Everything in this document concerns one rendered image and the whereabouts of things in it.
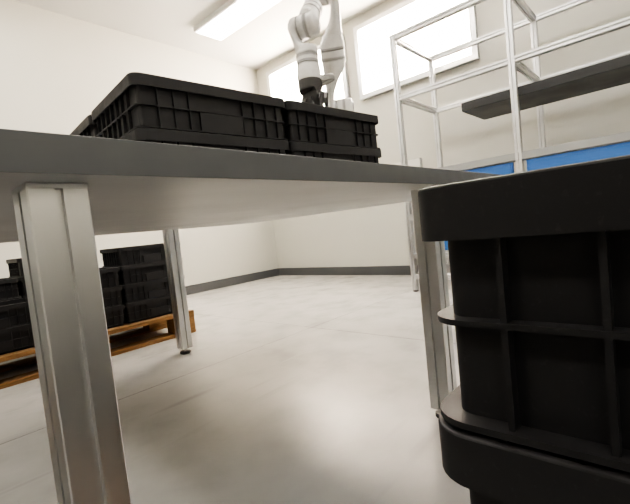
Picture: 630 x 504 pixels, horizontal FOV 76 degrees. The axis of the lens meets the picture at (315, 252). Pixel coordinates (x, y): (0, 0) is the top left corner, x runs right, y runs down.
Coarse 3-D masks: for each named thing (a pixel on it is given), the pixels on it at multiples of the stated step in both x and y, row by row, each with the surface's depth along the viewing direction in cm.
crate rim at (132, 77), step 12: (132, 72) 80; (120, 84) 84; (132, 84) 80; (144, 84) 81; (156, 84) 83; (168, 84) 84; (180, 84) 86; (192, 84) 88; (204, 84) 90; (108, 96) 90; (216, 96) 92; (228, 96) 94; (240, 96) 96; (252, 96) 99; (264, 96) 101; (96, 108) 97; (96, 120) 102
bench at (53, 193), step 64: (0, 128) 36; (0, 192) 46; (64, 192) 44; (128, 192) 57; (192, 192) 65; (256, 192) 75; (320, 192) 89; (384, 192) 110; (64, 256) 44; (64, 320) 43; (64, 384) 43; (448, 384) 113; (64, 448) 43
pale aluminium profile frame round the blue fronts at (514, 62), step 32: (480, 0) 265; (512, 0) 269; (576, 0) 284; (512, 32) 254; (608, 32) 225; (512, 64) 256; (480, 96) 334; (512, 96) 258; (544, 128) 308; (416, 256) 317; (448, 256) 299; (416, 288) 319
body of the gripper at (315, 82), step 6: (306, 78) 124; (312, 78) 124; (318, 78) 125; (300, 84) 125; (306, 84) 124; (312, 84) 124; (318, 84) 125; (300, 90) 126; (306, 90) 126; (312, 90) 125; (318, 90) 125; (306, 96) 128; (312, 96) 126; (318, 96) 125; (318, 102) 126
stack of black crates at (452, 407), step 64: (448, 192) 17; (512, 192) 15; (576, 192) 14; (512, 256) 17; (576, 256) 15; (448, 320) 18; (512, 320) 17; (576, 320) 15; (512, 384) 16; (576, 384) 16; (448, 448) 18; (512, 448) 16; (576, 448) 15
